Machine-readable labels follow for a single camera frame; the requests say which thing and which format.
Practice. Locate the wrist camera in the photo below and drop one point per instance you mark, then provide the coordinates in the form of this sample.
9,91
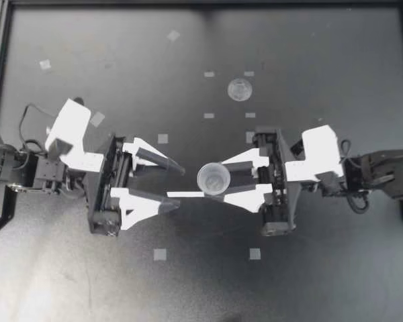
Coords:
70,124
317,147

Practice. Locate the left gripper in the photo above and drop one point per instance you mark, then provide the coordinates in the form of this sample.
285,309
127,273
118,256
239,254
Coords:
99,201

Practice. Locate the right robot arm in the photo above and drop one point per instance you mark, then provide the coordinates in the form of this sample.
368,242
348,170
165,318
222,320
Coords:
389,171

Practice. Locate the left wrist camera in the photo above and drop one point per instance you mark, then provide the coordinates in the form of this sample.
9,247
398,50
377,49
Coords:
70,124

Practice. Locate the clear plastic cup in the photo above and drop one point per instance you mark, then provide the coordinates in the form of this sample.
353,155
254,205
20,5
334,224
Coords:
213,179

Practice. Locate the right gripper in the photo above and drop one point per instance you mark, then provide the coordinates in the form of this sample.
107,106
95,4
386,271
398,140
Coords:
285,208

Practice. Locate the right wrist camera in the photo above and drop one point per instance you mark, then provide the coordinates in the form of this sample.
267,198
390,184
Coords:
317,147

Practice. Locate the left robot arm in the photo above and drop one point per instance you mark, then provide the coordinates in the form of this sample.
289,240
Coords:
0,161

